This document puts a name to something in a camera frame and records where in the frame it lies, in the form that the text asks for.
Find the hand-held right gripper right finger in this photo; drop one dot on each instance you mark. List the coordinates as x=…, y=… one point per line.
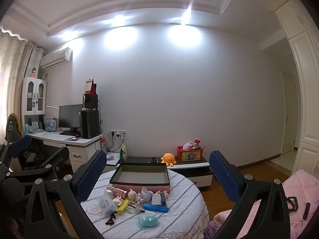
x=224, y=179

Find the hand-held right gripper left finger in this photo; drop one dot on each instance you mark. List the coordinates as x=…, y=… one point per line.
x=92, y=176

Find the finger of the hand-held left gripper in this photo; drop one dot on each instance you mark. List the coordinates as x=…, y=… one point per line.
x=58, y=156
x=22, y=142

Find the clear plastic bag item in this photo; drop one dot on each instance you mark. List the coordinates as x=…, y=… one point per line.
x=107, y=204

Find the rose gold tube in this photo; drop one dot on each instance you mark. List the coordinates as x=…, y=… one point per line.
x=121, y=193

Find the yellow plastic toy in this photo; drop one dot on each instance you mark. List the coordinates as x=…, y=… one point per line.
x=123, y=205

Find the pig doll blue dress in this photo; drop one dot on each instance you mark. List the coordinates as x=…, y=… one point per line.
x=133, y=195

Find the black hair clip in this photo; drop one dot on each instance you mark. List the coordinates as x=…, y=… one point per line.
x=111, y=219

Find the pink storage box black rim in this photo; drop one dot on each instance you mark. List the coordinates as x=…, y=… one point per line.
x=142, y=174

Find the small clear glass bottle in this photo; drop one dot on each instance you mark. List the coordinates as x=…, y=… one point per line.
x=132, y=208

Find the white plastic cup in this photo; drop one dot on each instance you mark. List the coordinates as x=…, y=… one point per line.
x=146, y=194

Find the black makeup brush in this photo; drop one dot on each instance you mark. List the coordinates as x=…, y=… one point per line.
x=139, y=209

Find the small white card box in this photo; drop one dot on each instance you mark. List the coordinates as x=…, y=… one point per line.
x=156, y=199

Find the blue plastic case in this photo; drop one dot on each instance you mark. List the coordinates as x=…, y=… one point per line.
x=154, y=208

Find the teal heart-shaped glass dish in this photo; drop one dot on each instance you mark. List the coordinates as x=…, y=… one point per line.
x=148, y=222

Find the yellow and black jacket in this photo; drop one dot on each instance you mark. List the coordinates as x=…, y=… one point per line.
x=13, y=127

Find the black office chair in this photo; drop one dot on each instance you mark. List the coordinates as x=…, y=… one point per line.
x=30, y=158

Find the pink mouse pad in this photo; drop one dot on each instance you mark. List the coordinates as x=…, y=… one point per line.
x=74, y=138

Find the pink booklet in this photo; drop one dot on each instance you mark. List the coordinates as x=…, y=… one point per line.
x=111, y=157

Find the white desk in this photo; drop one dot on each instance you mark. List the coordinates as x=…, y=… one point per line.
x=82, y=142

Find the black and white low cabinet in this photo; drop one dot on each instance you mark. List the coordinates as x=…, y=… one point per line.
x=197, y=165

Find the blue and white boxes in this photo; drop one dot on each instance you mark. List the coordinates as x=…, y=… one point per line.
x=51, y=124

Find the clear bottle orange cap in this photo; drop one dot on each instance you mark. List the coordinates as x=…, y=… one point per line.
x=104, y=145

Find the white glass-door cabinet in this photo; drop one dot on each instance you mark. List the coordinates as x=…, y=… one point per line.
x=35, y=109

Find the yellow and blue snack bag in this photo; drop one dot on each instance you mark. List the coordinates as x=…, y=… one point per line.
x=123, y=153

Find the red crate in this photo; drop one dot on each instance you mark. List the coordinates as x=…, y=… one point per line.
x=190, y=155

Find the black computer monitor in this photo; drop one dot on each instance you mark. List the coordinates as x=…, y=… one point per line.
x=69, y=117

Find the black computer tower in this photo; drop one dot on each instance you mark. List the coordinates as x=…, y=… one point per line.
x=89, y=124

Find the pink plush toy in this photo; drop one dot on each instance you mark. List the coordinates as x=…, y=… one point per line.
x=187, y=146

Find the round table striped cloth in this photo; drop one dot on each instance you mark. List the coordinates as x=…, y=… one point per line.
x=179, y=204

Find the orange octopus plush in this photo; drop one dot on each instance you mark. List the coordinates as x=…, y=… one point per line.
x=168, y=158

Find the beige curtain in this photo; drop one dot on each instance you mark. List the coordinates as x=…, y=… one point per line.
x=12, y=79

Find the small pink doll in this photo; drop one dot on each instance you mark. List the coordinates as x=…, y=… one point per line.
x=33, y=73

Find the red and white calendar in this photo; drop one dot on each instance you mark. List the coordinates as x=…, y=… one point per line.
x=89, y=86

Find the pink quilt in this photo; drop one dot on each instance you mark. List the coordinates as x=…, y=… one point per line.
x=301, y=191

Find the black bar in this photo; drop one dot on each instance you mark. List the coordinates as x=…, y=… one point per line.
x=307, y=210

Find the white air conditioner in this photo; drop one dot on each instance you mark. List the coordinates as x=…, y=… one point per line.
x=56, y=57

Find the white wardrobe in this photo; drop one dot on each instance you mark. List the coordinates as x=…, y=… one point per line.
x=306, y=92

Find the white wall socket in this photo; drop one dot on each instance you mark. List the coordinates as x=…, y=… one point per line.
x=117, y=132

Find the black square frame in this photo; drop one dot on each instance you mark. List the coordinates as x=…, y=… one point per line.
x=288, y=205

